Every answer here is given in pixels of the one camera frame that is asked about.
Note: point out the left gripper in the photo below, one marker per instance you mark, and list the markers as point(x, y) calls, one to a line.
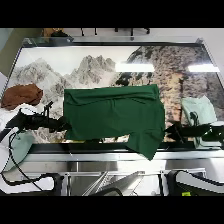
point(59, 124)

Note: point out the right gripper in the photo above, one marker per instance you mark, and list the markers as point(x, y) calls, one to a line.
point(175, 129)

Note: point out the dark green T-shirt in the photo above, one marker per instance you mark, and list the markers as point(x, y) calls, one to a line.
point(113, 113)

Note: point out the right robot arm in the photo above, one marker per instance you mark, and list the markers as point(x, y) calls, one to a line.
point(200, 130)

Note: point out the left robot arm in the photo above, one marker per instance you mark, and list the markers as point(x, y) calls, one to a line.
point(31, 120)

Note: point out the pale green garment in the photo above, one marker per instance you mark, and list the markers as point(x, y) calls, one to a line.
point(203, 108)

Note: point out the brown garment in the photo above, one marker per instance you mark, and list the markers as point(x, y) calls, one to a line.
point(21, 95)

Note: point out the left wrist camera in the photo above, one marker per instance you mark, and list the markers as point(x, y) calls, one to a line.
point(48, 107)

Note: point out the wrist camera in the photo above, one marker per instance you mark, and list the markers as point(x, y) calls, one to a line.
point(193, 117)
point(48, 107)

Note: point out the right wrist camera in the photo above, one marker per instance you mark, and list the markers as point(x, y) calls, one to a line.
point(193, 117)

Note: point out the silver frame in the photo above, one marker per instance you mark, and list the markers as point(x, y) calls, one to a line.
point(100, 156)

